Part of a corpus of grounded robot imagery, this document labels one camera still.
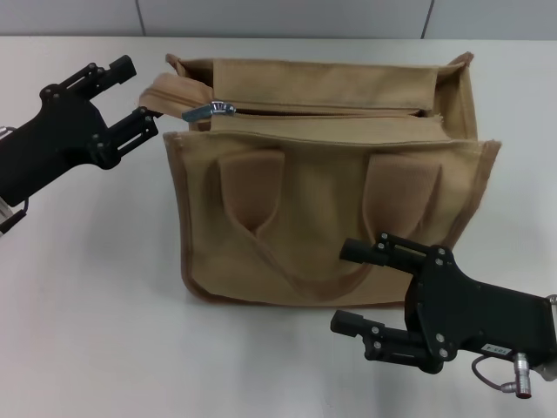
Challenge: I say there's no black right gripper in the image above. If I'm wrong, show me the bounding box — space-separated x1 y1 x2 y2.
330 232 557 375

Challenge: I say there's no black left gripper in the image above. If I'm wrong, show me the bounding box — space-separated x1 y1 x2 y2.
0 54 158 207

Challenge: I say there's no silver metal zipper pull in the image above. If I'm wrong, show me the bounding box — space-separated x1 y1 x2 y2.
181 100 236 122

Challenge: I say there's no khaki canvas food bag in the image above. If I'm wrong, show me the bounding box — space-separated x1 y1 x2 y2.
138 51 504 311

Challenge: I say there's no right wrist cable with connector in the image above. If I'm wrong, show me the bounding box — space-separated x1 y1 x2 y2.
473 351 546 401

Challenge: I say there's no wrist cable with connector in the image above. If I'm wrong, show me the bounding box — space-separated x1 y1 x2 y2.
473 351 546 401
0 198 30 235

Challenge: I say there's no left wrist cable with connector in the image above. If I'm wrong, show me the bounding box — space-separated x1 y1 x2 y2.
0 198 30 235

